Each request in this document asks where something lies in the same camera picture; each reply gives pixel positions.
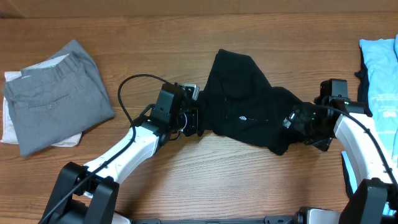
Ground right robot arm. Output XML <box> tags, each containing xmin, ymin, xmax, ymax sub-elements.
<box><xmin>283</xmin><ymin>79</ymin><xmax>397</xmax><ymax>223</ymax></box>

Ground grey folded trousers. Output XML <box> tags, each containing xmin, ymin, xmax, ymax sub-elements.
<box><xmin>2</xmin><ymin>40</ymin><xmax>115</xmax><ymax>157</ymax></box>

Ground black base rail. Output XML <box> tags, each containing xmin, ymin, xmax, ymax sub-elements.
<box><xmin>131</xmin><ymin>216</ymin><xmax>294</xmax><ymax>224</ymax></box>

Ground white folded garment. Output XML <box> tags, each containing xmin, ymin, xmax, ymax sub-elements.
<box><xmin>1</xmin><ymin>72</ymin><xmax>82</xmax><ymax>147</ymax></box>

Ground light blue garment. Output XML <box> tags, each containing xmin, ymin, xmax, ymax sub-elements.
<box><xmin>359</xmin><ymin>38</ymin><xmax>397</xmax><ymax>164</ymax></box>

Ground black garment with blue trim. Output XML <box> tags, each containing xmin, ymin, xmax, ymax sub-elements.
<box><xmin>341</xmin><ymin>57</ymin><xmax>369</xmax><ymax>198</ymax></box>

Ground black polo shirt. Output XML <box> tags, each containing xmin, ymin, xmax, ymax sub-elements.
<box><xmin>197</xmin><ymin>49</ymin><xmax>305</xmax><ymax>155</ymax></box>

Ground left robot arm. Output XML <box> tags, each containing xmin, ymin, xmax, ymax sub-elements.
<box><xmin>40</xmin><ymin>83</ymin><xmax>199</xmax><ymax>224</ymax></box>

